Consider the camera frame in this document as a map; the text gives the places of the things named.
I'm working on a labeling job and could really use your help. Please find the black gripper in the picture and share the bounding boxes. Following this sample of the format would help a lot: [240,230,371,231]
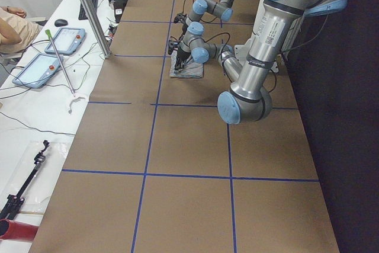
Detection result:
[174,47,190,71]
[182,17,191,33]

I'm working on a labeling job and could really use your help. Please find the striped polo shirt white collar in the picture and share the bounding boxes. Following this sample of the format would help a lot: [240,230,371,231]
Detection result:
[169,50,204,78]

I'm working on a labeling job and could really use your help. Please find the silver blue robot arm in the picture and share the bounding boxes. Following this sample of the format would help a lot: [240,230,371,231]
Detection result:
[168,0,348,124]
[174,0,234,34]

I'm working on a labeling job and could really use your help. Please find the seated person beige clothes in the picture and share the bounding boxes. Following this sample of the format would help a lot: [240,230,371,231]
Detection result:
[1,6,42,54]

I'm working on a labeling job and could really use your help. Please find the black box with white label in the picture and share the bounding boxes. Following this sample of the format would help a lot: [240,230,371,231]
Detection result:
[113,0,128,23]

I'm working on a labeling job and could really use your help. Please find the black keyboard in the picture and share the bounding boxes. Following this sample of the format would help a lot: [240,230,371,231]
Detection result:
[78,0,99,21]

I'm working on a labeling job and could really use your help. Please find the far blue teach pendant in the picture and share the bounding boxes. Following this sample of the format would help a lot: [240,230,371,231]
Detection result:
[53,27,86,56]

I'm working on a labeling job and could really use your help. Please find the blue teach pendant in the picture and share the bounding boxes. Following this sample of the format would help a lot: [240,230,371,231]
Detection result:
[12,53,60,88]
[53,27,86,56]

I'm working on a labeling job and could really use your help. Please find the black computer mouse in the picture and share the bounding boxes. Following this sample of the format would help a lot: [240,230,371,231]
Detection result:
[54,19,68,27]

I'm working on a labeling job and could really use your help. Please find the metal reacher grabber tool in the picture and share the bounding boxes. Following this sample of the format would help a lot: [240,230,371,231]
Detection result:
[45,29,88,114]

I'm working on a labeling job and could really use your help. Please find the near blue teach pendant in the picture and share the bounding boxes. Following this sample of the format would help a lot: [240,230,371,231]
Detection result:
[12,53,60,88]

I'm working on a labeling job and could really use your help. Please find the black folded tripod stick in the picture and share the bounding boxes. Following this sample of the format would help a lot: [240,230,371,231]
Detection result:
[0,139,51,221]

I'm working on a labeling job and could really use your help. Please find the red cylinder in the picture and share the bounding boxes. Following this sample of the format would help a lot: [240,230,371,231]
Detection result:
[1,219,38,242]

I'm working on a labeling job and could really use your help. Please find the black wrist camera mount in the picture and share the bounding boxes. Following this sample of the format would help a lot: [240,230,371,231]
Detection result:
[174,13,187,24]
[168,40,180,55]

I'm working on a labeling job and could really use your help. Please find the aluminium frame post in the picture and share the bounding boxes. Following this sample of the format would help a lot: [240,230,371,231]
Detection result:
[80,0,111,59]

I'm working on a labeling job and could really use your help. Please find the thin black desk cable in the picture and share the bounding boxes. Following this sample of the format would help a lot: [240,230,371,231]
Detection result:
[0,110,76,137]

